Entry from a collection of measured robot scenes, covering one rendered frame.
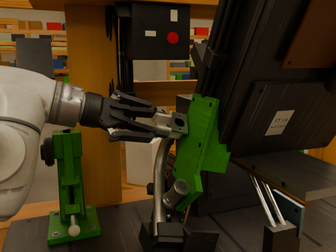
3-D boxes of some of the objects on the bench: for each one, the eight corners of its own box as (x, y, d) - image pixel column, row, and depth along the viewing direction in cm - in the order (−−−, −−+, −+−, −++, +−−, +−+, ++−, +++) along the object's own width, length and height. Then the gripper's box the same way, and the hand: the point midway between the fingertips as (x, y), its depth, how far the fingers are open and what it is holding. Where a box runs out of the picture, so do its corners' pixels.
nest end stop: (174, 249, 68) (183, 242, 64) (150, 249, 66) (158, 241, 62) (173, 244, 69) (183, 236, 65) (150, 243, 66) (158, 235, 63)
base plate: (429, 233, 81) (430, 226, 80) (-32, 369, 45) (-34, 359, 45) (310, 177, 120) (311, 172, 119) (11, 227, 84) (10, 220, 83)
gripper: (80, 129, 55) (191, 149, 64) (88, 69, 64) (184, 94, 73) (73, 148, 61) (176, 164, 69) (82, 90, 70) (172, 111, 78)
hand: (167, 125), depth 70 cm, fingers closed on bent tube, 3 cm apart
